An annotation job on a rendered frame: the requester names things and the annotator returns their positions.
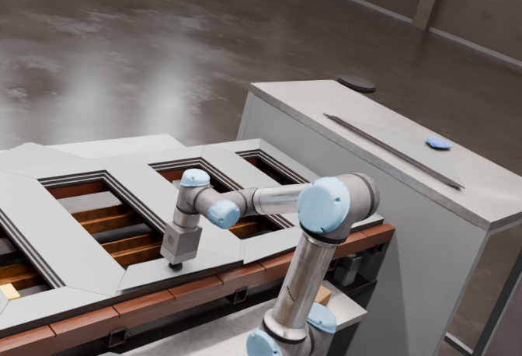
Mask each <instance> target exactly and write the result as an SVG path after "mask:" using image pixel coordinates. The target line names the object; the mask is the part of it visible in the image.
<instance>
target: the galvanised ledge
mask: <svg viewBox="0 0 522 356"><path fill-rule="evenodd" d="M321 286H323V287H325V288H327V289H329V290H330V291H331V292H332V294H331V297H330V300H329V303H328V304H327V305H325V307H326V308H327V309H329V310H330V311H331V312H332V313H333V314H334V316H335V317H336V320H337V324H336V329H335V331H336V332H337V331H339V330H341V329H343V328H346V327H348V326H350V325H353V324H354V323H357V322H359V321H361V320H363V319H365V317H366V315H367V311H366V310H365V309H363V308H362V307H360V306H359V305H358V304H357V303H355V302H354V301H353V300H352V299H351V298H349V297H348V296H346V295H345V294H343V293H342V292H341V291H340V290H339V289H338V288H336V287H335V286H334V285H332V284H331V283H329V282H328V281H327V280H324V281H323V282H322V284H321ZM276 301H277V298H274V299H271V300H269V301H267V302H263V303H260V304H258V305H254V306H252V307H250V308H247V309H243V310H242V311H239V312H235V313H232V314H231V315H228V316H224V317H222V318H220V319H216V320H214V321H211V322H209V323H205V324H203V325H200V326H196V327H194V328H192V329H189V330H186V331H183V332H181V333H178V334H175V335H172V336H170V337H166V338H164V339H161V340H158V341H156V342H153V343H150V344H147V345H144V346H142V347H139V348H136V349H133V350H131V351H128V352H125V353H122V355H125V356H242V355H244V354H246V353H247V350H246V340H247V337H248V335H249V334H250V333H251V332H252V331H254V330H258V329H259V328H260V326H261V323H262V321H263V317H264V316H265V314H266V312H267V311H268V310H270V309H273V308H274V306H275V304H276Z"/></svg>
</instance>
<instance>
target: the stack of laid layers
mask: <svg viewBox="0 0 522 356"><path fill-rule="evenodd" d="M235 153H236V154H237V155H239V156H240V157H242V158H243V159H254V158H259V159H261V160H262V161H264V162H265V163H266V164H268V165H269V166H271V167H272V168H274V169H275V170H276V171H278V172H279V173H281V174H283V175H284V176H286V177H287V178H288V179H290V180H292V181H293V182H294V183H296V184H305V183H310V182H309V181H307V180H306V179H305V178H303V177H302V176H300V175H298V174H297V173H296V172H294V171H293V170H291V169H289V168H288V167H286V166H285V165H284V164H282V163H281V162H279V161H277V160H276V159H275V158H273V157H272V156H270V155H268V154H267V153H265V152H264V151H262V150H261V149H253V150H248V151H242V152H235ZM148 165H149V166H150V167H151V168H152V169H154V170H155V171H156V172H157V173H159V172H165V171H170V170H175V169H185V168H191V167H196V166H199V167H200V168H201V169H203V170H204V171H205V172H207V173H208V174H210V175H211V176H212V177H213V178H215V179H216V180H217V181H219V182H220V183H222V184H223V185H224V186H226V187H227V188H228V189H229V190H231V191H236V190H244V188H243V187H241V186H240V185H239V184H237V183H236V182H235V181H234V180H232V179H231V178H229V177H228V176H226V175H225V174H223V172H221V171H220V170H219V169H217V168H216V167H214V166H212V165H211V164H210V163H209V162H208V161H206V160H205V159H203V158H202V157H201V156H200V157H196V158H190V159H179V160H173V161H168V162H157V163H151V164H148ZM37 180H38V181H39V182H40V184H41V185H42V186H43V187H44V188H45V189H49V188H55V187H64V186H70V185H75V184H81V183H91V182H96V181H103V182H104V183H106V184H107V185H108V186H109V187H110V188H111V189H112V190H114V191H115V192H116V193H117V194H118V195H119V196H120V197H122V198H123V199H124V200H125V201H126V202H127V203H128V204H129V205H130V206H131V207H132V208H133V209H134V210H135V211H136V212H137V213H139V214H140V215H141V216H142V217H143V218H144V219H145V220H146V221H148V222H149V223H150V224H151V225H152V226H153V227H154V228H156V229H157V230H158V231H159V232H160V233H161V234H162V235H164V234H165V227H166V223H165V222H164V221H163V220H161V219H160V217H158V216H157V215H156V214H155V213H154V212H153V211H152V210H151V209H150V208H148V207H147V206H146V205H145V204H144V203H143V202H141V201H140V200H139V199H138V198H137V197H135V196H134V195H133V194H132V193H131V192H130V191H129V190H128V189H127V188H126V187H125V186H124V185H122V184H121V183H120V182H119V181H118V180H117V179H115V178H114V177H113V176H112V175H111V174H110V173H108V172H107V171H106V170H99V171H93V172H87V173H76V174H70V175H64V176H53V177H48V178H41V179H37ZM264 216H265V217H267V218H268V219H269V220H270V221H272V222H273V223H274V224H276V225H277V226H279V227H280V228H281V229H282V230H279V231H275V232H271V233H267V234H264V235H261V236H256V237H252V238H249V239H243V240H242V243H241V249H240V255H239V259H240V261H236V262H233V263H229V264H224V265H221V266H217V267H212V268H208V269H205V270H199V271H196V272H193V273H189V274H184V275H180V276H177V277H171V278H168V279H165V280H161V281H156V282H152V283H149V284H143V285H140V286H137V287H133V288H128V289H124V290H121V291H117V293H116V295H115V297H112V298H108V299H105V300H102V301H99V302H94V303H91V304H88V305H84V306H81V307H78V308H75V309H70V310H67V311H64V312H59V313H57V314H53V315H51V316H46V317H43V318H40V319H35V320H33V321H29V322H27V323H22V324H19V325H16V326H11V327H9V328H5V329H3V330H0V339H2V338H5V337H10V336H12V335H16V334H18V333H23V332H26V331H28V330H33V329H36V328H39V327H42V326H46V325H48V326H49V324H52V323H56V322H59V321H62V320H65V319H70V318H72V317H76V316H80V315H83V314H86V313H88V312H93V311H96V310H99V309H103V308H106V307H109V306H112V307H113V305H116V304H119V303H122V302H126V301H130V300H132V299H135V298H140V297H142V296H146V295H150V294H153V293H156V292H158V291H163V290H167V289H169V288H173V287H176V286H179V285H181V284H186V283H189V282H192V281H196V280H200V279H202V278H205V277H210V276H212V275H216V274H220V273H223V272H225V271H228V270H233V269H235V268H239V267H243V266H246V265H249V264H254V263H256V262H257V263H258V262H259V261H262V260H266V259H269V258H272V257H277V256H279V255H283V254H285V253H290V252H293V251H295V250H296V248H297V246H295V247H292V248H290V249H287V250H283V251H281V252H279V253H275V254H272V255H269V256H267V257H264V258H261V259H258V260H254V261H252V262H250V263H247V264H244V243H247V242H249V241H252V240H255V239H259V238H262V237H264V236H268V235H272V234H274V233H277V232H281V231H283V230H287V229H291V228H293V227H297V226H295V225H293V224H292V223H290V222H289V221H288V220H287V219H285V218H284V217H282V216H281V215H279V214H271V215H264ZM383 221H384V219H381V220H378V221H375V222H370V223H367V224H364V225H359V226H357V227H354V228H351V230H350V233H349V234H353V233H355V232H360V231H363V230H365V229H370V228H373V227H376V226H379V225H382V224H383ZM0 226H1V227H2V228H3V229H4V231H5V232H6V233H7V234H8V236H9V237H10V238H11V239H12V241H13V242H14V243H15V244H16V245H17V246H18V247H19V249H20V250H21V251H22V252H23V254H24V255H25V256H26V258H27V259H28V260H29V261H30V263H31V264H32V265H33V266H34V267H35V268H36V269H37V271H38V272H39V273H40V274H41V276H42V277H43V278H44V280H45V281H46V282H47V283H48V284H49V285H50V286H51V287H52V289H55V288H61V287H64V286H66V284H65V283H64V282H63V281H62V280H61V279H60V278H59V277H58V276H57V274H56V273H55V272H54V271H53V270H52V268H51V267H50V266H49V265H48V263H47V262H46V261H45V260H44V259H43V257H42V256H41V255H40V254H39V253H38V252H37V251H36V250H35V249H34V247H33V246H32V245H31V244H30V242H29V241H28V240H27V239H26V237H25V236H24V235H23V234H22V233H21V232H20V231H19V230H18V229H17V228H16V226H15V225H14V224H13V223H12V221H11V220H10V219H9V218H8V217H7V215H6V214H5V213H4V212H3V210H2V209H1V208H0Z"/></svg>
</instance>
